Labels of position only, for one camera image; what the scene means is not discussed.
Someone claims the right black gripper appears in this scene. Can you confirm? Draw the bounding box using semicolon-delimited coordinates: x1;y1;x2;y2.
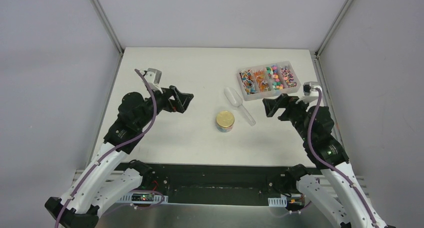
262;93;314;144

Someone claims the clear plastic scoop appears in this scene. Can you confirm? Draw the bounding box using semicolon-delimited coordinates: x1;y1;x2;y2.
224;87;256;126

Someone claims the clear plastic round jar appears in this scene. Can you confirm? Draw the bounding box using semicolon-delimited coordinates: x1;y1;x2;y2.
216;123;234;133

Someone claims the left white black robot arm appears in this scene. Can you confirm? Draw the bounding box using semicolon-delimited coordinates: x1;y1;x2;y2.
44;85;194;228

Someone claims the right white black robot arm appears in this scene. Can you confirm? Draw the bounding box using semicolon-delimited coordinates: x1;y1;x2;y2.
262;94;390;228

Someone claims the clear divided candy box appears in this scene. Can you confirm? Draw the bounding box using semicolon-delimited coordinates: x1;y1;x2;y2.
236;61;302;101

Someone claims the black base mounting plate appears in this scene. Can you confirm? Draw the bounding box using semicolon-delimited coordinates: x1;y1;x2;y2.
136;163;299;206

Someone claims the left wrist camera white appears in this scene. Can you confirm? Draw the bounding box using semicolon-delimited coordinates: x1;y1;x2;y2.
141;68;162;92

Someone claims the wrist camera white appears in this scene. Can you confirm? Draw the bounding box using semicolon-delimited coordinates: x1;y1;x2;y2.
141;68;162;92
295;81;323;104

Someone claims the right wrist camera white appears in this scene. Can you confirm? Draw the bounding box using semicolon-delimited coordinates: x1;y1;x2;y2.
295;81;323;104

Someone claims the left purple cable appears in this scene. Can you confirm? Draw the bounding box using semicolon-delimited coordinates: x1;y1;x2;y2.
54;68;167;228

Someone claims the right white cable duct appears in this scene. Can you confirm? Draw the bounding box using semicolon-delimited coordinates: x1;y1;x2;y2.
267;196;287;208

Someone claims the white cable duct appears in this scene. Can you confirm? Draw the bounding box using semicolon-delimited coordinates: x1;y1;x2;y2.
116;192;168;205
267;196;287;208

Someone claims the left white cable duct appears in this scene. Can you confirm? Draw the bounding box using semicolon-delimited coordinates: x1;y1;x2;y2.
116;192;168;205

